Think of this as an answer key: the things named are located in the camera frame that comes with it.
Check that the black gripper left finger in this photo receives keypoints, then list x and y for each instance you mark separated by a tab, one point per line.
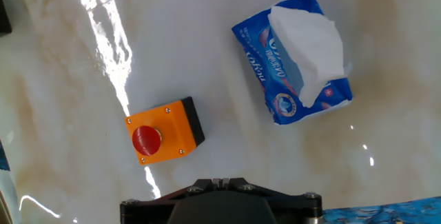
162	196

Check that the blue tissue pack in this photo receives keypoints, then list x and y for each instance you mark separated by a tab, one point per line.
265	65

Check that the marble pattern mat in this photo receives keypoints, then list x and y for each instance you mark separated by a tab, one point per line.
206	27

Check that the orange red button box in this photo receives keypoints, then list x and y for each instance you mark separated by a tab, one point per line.
172	127

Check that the blue starry tablecloth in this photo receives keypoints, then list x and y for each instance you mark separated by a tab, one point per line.
386	213

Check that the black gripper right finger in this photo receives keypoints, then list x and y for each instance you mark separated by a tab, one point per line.
286	198

